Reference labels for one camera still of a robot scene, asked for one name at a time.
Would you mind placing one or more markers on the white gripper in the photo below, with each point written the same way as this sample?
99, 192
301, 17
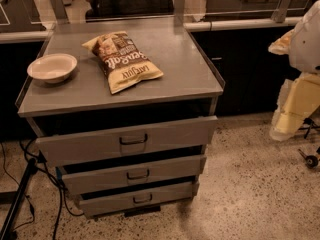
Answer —
307, 47

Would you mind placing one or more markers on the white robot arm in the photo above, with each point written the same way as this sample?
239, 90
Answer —
302, 45

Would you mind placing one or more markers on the grey top drawer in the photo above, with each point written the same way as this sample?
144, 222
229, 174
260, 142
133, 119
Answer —
84, 147

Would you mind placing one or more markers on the black tripod leg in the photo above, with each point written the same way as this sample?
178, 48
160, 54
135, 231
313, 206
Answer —
17, 198

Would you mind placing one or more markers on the white horizontal rail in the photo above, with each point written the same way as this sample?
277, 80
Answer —
239, 24

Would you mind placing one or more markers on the grey metal drawer cabinet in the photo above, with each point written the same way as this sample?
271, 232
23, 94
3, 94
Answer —
188, 89

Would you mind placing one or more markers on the grey background counter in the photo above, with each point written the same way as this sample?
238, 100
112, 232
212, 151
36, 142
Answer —
217, 10

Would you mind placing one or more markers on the sea salt chips bag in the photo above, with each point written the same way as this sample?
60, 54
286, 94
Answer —
124, 64

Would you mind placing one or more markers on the white bowl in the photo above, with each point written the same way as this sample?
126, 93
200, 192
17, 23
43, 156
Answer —
52, 68

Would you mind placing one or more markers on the grey drawer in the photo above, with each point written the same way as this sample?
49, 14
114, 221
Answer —
124, 176
141, 198
84, 147

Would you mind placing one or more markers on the grey bottom drawer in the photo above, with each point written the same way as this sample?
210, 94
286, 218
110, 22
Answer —
141, 198

